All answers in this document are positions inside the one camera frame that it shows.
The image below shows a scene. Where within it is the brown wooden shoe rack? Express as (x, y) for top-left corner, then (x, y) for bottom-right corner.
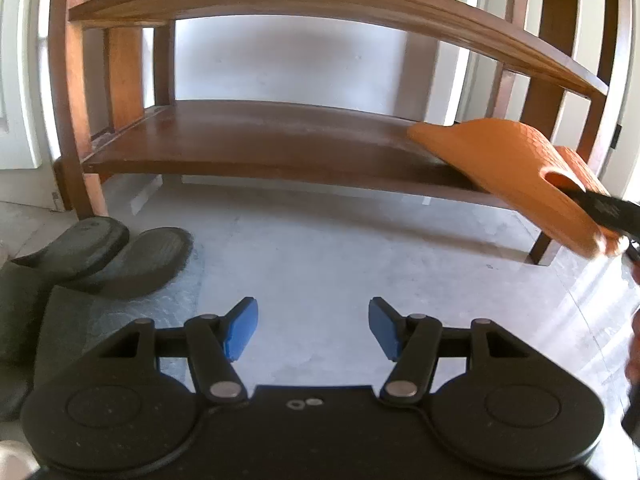
(48, 0), (634, 266)

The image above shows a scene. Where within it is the dark grey textured slipper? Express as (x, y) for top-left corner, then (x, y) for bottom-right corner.
(1, 217), (129, 422)

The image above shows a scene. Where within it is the person right hand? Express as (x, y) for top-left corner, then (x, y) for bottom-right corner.
(624, 259), (640, 388)

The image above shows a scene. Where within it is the person left hand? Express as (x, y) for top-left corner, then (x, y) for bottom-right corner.
(0, 440), (40, 480)

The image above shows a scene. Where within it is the orange slipper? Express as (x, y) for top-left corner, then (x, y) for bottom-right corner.
(553, 145), (630, 258)
(408, 118), (606, 259)

